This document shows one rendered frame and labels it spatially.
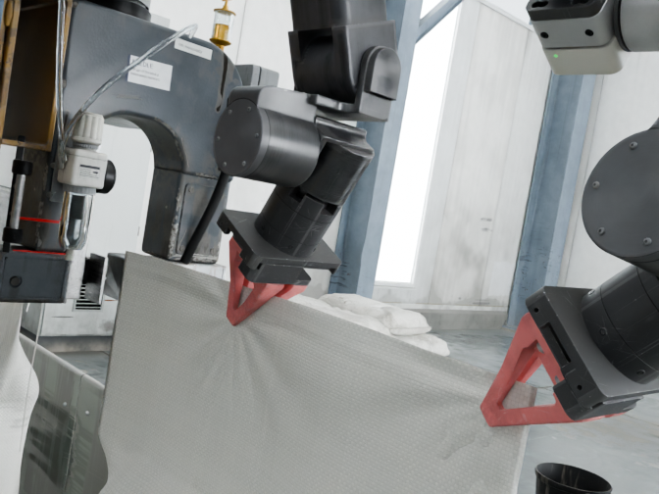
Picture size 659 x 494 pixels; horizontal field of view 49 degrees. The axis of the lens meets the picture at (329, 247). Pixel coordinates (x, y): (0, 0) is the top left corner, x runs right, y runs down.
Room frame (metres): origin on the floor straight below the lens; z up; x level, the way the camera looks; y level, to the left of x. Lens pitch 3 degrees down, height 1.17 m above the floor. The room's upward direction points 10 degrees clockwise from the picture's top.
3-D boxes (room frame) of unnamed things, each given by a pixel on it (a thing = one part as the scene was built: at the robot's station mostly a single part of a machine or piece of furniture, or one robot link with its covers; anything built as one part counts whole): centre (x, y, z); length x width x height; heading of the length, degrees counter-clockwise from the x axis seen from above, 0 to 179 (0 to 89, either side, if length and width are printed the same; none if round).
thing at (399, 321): (4.34, -0.31, 0.56); 0.67 x 0.43 x 0.15; 45
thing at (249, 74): (0.99, 0.15, 1.29); 0.08 x 0.05 x 0.09; 45
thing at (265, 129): (0.57, 0.04, 1.24); 0.11 x 0.09 x 0.12; 135
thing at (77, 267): (0.83, 0.29, 1.08); 0.03 x 0.01 x 0.13; 135
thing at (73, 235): (0.76, 0.27, 1.11); 0.03 x 0.03 x 0.06
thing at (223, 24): (0.94, 0.18, 1.37); 0.03 x 0.02 x 0.03; 45
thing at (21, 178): (0.74, 0.32, 1.12); 0.02 x 0.02 x 0.08
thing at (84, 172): (0.77, 0.27, 1.14); 0.05 x 0.04 x 0.16; 135
